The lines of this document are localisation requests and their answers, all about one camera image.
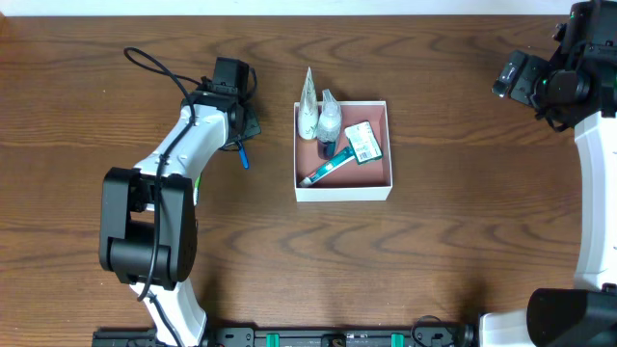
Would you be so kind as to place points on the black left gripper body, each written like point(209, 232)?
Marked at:
point(251, 127)

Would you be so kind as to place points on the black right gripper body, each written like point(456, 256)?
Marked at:
point(519, 74)

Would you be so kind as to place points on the blue disposable razor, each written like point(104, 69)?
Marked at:
point(243, 155)

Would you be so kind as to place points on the white lotion tube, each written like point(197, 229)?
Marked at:
point(308, 114)

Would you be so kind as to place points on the teal toothpaste tube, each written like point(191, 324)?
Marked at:
point(339, 160)

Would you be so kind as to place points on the green white soap packet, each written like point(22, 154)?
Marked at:
point(363, 142)

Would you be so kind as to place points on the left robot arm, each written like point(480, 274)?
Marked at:
point(148, 227)

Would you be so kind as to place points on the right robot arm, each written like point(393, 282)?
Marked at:
point(575, 89)

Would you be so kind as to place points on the green white toothbrush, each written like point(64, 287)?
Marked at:
point(196, 191)

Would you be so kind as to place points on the white box pink interior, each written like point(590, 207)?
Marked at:
point(371, 181)

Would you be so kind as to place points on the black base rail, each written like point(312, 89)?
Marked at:
point(432, 334)

